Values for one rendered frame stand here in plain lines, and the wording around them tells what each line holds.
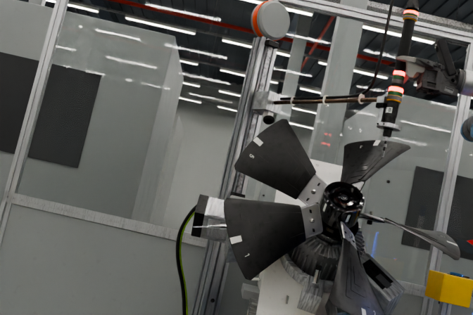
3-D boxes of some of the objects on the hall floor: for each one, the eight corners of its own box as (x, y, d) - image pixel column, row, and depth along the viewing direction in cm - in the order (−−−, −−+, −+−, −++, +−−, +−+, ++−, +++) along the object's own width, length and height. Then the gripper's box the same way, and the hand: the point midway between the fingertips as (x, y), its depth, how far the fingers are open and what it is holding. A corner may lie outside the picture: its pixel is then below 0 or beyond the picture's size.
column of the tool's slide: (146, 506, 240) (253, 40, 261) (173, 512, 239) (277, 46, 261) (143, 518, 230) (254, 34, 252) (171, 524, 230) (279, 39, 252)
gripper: (465, 93, 187) (393, 76, 188) (448, 101, 202) (381, 86, 202) (470, 64, 188) (399, 48, 189) (453, 75, 203) (387, 60, 203)
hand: (395, 60), depth 196 cm, fingers open, 8 cm apart
